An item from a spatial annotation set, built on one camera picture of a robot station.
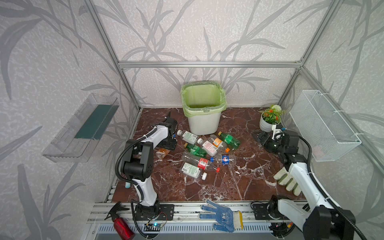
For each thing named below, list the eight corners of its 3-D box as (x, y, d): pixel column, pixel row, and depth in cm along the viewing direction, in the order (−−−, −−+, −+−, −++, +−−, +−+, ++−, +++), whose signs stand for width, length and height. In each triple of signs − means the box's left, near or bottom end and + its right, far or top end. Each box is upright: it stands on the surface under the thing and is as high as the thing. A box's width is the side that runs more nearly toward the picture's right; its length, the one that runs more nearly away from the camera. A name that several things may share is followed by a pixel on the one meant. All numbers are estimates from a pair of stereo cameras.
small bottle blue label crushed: (210, 166, 92) (210, 162, 87) (210, 157, 95) (210, 153, 91) (235, 166, 92) (237, 162, 87) (234, 157, 95) (235, 153, 91)
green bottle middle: (182, 150, 97) (182, 148, 95) (186, 144, 101) (186, 141, 98) (204, 159, 93) (204, 157, 91) (207, 152, 97) (208, 150, 94)
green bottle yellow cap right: (215, 140, 104) (215, 135, 100) (220, 132, 108) (221, 128, 104) (236, 151, 98) (237, 147, 94) (241, 143, 102) (242, 139, 98)
